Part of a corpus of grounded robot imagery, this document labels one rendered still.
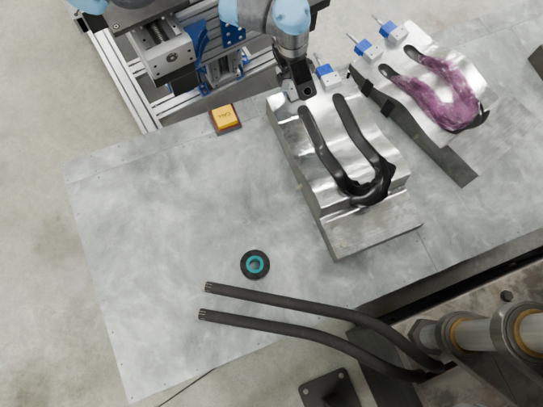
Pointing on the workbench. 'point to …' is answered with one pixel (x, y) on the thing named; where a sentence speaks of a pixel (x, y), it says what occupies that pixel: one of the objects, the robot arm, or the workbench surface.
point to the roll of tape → (253, 261)
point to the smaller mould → (537, 60)
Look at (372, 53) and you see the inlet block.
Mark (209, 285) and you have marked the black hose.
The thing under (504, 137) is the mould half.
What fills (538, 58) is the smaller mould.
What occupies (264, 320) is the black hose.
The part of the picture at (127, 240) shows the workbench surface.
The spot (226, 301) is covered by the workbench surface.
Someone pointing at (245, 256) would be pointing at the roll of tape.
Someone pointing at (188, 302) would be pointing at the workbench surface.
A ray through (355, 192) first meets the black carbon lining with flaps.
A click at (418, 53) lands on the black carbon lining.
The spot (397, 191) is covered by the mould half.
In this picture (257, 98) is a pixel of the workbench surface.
